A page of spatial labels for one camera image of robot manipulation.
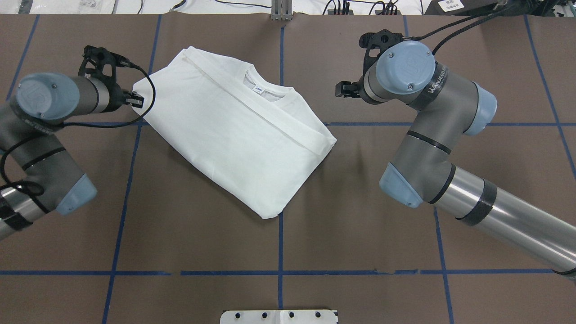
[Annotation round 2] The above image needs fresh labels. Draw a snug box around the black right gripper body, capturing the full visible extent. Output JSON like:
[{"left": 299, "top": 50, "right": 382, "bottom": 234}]
[{"left": 349, "top": 76, "right": 372, "bottom": 104}]

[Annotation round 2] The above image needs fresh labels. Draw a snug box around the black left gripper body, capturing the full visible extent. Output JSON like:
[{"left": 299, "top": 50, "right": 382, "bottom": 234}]
[{"left": 107, "top": 76, "right": 130, "bottom": 112}]

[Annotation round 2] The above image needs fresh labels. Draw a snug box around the white long-sleeve printed shirt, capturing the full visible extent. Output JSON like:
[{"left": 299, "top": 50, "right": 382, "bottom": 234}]
[{"left": 132, "top": 46, "right": 337, "bottom": 219}]

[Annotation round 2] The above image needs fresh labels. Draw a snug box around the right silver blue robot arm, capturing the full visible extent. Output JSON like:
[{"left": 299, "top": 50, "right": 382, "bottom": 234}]
[{"left": 336, "top": 33, "right": 575, "bottom": 281}]

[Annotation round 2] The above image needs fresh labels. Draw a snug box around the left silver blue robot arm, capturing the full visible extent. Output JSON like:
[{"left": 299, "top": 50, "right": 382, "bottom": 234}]
[{"left": 1, "top": 72, "right": 145, "bottom": 239}]

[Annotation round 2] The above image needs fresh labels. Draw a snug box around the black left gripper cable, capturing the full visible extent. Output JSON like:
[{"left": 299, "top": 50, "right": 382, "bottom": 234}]
[{"left": 0, "top": 45, "right": 156, "bottom": 212}]

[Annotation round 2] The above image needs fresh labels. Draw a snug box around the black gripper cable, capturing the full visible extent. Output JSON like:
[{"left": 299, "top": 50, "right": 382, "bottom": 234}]
[
  {"left": 0, "top": 45, "right": 156, "bottom": 212},
  {"left": 359, "top": 0, "right": 522, "bottom": 72}
]

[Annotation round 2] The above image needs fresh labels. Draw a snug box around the grey aluminium frame post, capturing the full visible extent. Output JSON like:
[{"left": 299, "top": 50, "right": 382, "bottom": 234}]
[{"left": 271, "top": 0, "right": 293, "bottom": 21}]

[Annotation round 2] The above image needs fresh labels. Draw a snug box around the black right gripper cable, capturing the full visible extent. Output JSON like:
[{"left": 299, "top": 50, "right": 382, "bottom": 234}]
[{"left": 359, "top": 0, "right": 522, "bottom": 72}]

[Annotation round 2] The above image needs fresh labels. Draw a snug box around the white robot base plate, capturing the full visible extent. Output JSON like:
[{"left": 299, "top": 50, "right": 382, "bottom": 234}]
[{"left": 220, "top": 309, "right": 339, "bottom": 324}]

